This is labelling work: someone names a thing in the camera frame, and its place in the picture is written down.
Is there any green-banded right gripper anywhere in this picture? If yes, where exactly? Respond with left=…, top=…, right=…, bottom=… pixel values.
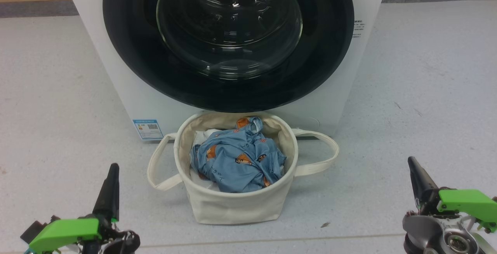
left=408, top=156, right=497, bottom=233

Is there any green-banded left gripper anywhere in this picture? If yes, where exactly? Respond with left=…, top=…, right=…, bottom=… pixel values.
left=29, top=164, right=120, bottom=253

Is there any white garment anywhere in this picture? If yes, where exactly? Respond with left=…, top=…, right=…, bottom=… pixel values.
left=192, top=129, right=222, bottom=189

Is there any blue printed garment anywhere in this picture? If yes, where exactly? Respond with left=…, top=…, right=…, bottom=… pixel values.
left=189, top=117, right=287, bottom=193

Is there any black round glass washer door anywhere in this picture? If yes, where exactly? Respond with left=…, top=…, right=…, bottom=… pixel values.
left=103, top=0, right=355, bottom=113

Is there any white front-load washing machine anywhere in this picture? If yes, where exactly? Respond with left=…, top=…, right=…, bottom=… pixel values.
left=60, top=0, right=391, bottom=142

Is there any blue energy label sticker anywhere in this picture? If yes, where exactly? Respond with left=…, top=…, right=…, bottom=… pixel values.
left=132, top=119, right=163, bottom=141

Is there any cream canvas laundry basket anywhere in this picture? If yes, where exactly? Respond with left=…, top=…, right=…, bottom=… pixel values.
left=147, top=111, right=339, bottom=225

